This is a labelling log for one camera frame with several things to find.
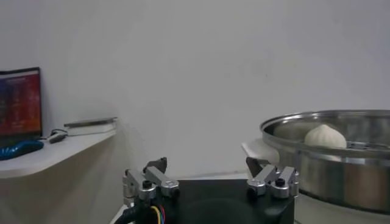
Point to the perforated steel steamer basket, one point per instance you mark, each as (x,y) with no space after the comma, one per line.
(335,182)

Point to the flat white box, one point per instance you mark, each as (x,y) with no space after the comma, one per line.
(91,130)

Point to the white side desk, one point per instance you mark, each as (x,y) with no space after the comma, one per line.
(45,155)

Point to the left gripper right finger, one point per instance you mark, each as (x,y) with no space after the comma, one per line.
(268,176)

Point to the steamed white baozi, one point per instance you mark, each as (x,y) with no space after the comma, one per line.
(325,137)

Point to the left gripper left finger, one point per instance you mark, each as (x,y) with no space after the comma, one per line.
(158,178)

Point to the small black dongle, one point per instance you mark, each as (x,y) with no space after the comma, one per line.
(58,138)

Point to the blue computer mouse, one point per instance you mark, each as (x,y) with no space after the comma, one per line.
(18,149)

